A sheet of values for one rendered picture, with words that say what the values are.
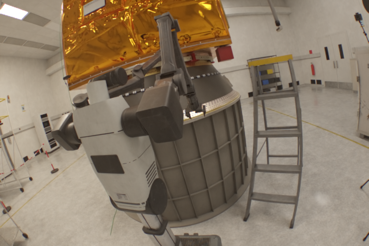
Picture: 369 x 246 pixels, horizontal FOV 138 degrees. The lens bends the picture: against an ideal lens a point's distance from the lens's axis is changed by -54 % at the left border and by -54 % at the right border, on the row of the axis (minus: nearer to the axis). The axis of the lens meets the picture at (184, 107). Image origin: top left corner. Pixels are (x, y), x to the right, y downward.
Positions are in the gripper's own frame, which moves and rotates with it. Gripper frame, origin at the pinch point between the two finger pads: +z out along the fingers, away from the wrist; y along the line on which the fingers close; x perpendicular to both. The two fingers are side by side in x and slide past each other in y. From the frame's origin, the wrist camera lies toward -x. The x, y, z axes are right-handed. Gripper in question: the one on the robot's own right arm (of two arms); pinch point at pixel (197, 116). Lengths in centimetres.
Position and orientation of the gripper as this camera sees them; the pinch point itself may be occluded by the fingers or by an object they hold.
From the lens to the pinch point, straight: 106.9
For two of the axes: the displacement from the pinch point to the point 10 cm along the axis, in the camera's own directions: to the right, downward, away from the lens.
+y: -9.6, 2.0, 2.1
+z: 2.9, 7.3, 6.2
